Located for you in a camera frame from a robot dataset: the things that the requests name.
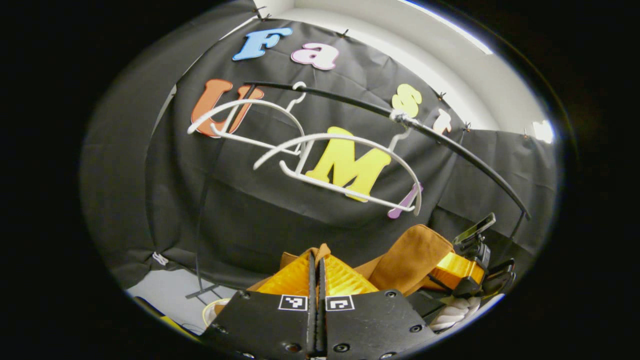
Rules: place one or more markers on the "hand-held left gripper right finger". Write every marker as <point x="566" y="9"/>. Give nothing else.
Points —
<point x="375" y="325"/>

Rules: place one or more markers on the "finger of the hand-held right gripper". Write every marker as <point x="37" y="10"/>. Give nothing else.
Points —
<point x="457" y="270"/>
<point x="475" y="229"/>

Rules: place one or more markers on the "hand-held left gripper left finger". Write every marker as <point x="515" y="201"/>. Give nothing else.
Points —
<point x="260" y="325"/>

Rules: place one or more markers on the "brown shirt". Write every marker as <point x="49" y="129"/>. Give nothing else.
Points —
<point x="410" y="255"/>

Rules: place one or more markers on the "white laundry hamper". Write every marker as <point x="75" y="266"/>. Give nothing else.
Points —
<point x="212" y="310"/>

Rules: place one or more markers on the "white plastic hanger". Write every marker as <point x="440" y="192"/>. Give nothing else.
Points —
<point x="250" y="103"/>
<point x="350" y="140"/>

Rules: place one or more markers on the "black clothes rack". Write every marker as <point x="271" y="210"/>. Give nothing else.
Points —
<point x="350" y="100"/>

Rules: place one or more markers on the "black backdrop cloth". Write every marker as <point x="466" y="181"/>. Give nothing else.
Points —
<point x="240" y="215"/>

